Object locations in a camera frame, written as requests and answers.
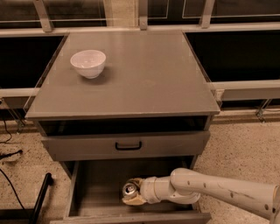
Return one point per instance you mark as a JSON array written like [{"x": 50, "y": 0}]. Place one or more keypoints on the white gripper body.
[{"x": 148, "y": 188}]

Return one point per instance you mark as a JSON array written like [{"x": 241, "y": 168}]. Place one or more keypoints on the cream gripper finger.
[
  {"x": 136, "y": 182},
  {"x": 136, "y": 200}
]

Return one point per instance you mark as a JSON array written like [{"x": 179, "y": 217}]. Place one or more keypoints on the silver 7up soda can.
[{"x": 130, "y": 189}]

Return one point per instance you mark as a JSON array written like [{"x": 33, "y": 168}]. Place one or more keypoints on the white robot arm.
[{"x": 185, "y": 186}]

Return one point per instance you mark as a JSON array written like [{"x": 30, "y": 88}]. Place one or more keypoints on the grey open middle drawer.
[{"x": 96, "y": 193}]

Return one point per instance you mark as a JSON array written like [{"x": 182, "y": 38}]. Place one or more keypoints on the grey upper drawer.
[{"x": 97, "y": 147}]

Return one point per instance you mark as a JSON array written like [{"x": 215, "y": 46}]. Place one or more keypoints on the grey drawer cabinet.
[{"x": 125, "y": 126}]

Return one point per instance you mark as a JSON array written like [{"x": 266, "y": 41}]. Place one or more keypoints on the black metal stand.
[{"x": 31, "y": 215}]

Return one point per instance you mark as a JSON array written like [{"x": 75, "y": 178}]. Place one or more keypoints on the white ceramic bowl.
[{"x": 88, "y": 63}]

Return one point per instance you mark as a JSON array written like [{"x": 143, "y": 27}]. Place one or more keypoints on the grey metal window railing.
[{"x": 140, "y": 22}]

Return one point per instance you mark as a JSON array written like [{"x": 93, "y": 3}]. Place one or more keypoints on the black drawer handle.
[{"x": 133, "y": 147}]

